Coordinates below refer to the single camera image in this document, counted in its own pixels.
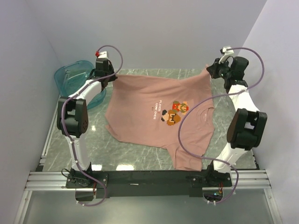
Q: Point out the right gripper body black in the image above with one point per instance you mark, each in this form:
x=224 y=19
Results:
x=224 y=72

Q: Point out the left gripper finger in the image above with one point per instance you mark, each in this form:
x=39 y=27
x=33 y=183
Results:
x=111 y=72
x=108 y=80

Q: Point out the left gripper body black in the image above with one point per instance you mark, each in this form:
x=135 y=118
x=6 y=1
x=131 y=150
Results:
x=106 y=73

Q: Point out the teal plastic basin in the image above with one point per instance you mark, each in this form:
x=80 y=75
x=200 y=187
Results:
x=71 y=79

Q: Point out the pink t shirt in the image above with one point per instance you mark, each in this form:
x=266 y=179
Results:
x=174 y=114

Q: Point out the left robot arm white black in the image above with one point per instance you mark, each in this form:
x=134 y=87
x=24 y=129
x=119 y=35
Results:
x=73 y=120

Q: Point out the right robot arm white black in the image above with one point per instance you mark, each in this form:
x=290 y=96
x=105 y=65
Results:
x=247 y=126

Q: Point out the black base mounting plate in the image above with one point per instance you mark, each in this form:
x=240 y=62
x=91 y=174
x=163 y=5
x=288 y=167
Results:
x=149 y=183

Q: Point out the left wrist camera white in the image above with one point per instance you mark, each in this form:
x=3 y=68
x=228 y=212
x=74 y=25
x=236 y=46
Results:
x=101 y=54

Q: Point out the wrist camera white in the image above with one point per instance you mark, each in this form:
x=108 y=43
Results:
x=101 y=54
x=226 y=52

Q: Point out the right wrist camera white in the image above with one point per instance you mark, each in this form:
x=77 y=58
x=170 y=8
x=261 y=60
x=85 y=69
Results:
x=226 y=52

